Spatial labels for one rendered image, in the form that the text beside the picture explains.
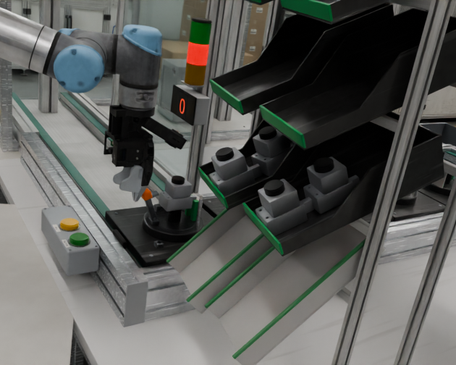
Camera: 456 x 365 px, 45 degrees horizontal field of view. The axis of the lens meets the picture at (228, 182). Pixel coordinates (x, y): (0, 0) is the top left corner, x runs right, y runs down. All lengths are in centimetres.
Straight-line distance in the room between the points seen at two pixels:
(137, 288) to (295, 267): 33
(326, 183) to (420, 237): 84
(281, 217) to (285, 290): 16
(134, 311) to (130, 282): 7
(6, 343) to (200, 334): 37
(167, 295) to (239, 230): 21
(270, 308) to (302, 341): 28
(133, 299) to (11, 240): 43
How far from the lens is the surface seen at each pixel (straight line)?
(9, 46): 95
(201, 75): 136
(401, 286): 148
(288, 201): 79
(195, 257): 106
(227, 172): 89
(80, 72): 92
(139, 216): 131
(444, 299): 149
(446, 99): 736
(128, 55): 106
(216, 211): 138
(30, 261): 134
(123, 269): 113
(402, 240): 156
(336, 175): 82
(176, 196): 121
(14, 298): 122
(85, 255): 119
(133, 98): 108
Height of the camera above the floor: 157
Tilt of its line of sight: 22 degrees down
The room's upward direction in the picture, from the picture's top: 9 degrees clockwise
